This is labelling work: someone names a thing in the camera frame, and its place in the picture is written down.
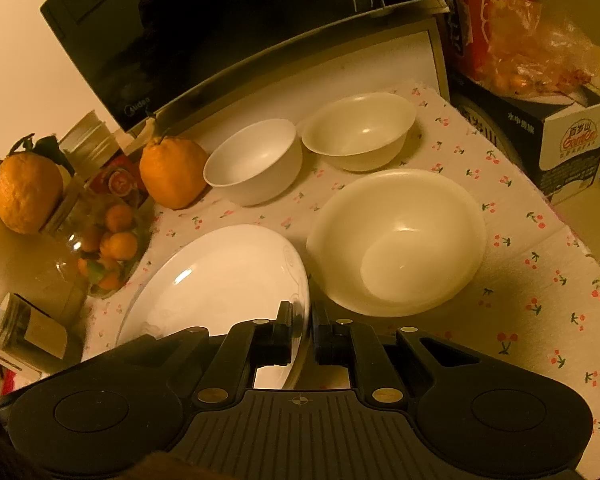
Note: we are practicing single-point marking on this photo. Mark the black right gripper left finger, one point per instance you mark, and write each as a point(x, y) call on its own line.
point(107, 413)

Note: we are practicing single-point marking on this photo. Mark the plain white plate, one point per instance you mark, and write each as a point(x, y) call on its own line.
point(227, 276)

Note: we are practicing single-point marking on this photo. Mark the clear jar with dark tea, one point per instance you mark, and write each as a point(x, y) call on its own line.
point(31, 336)

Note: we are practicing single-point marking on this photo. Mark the white black cardboard box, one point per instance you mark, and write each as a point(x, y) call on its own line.
point(554, 140)

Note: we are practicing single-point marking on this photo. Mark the cherry print tablecloth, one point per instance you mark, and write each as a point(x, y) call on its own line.
point(535, 302)

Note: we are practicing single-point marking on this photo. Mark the white ceramic bowl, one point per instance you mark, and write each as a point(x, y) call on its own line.
point(256, 163)

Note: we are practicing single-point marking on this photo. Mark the large orange citrus on jar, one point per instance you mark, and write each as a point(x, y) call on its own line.
point(31, 183)

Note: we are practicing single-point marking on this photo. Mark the black microwave oven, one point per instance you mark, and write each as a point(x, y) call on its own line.
point(138, 56)

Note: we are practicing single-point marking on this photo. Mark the small cream bowl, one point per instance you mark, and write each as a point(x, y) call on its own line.
point(359, 133)

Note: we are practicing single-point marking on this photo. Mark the orange citrus on table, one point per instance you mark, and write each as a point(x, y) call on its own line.
point(172, 170)

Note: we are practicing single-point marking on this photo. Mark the glass jar with kumquats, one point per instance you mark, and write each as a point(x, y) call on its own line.
point(97, 222)

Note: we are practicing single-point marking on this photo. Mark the plastic bag of fruit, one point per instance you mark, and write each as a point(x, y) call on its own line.
point(535, 51)

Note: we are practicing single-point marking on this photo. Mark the large cream bowl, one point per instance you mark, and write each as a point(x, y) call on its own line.
point(396, 243)

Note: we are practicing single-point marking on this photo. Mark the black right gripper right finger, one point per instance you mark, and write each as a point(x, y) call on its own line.
point(461, 413)

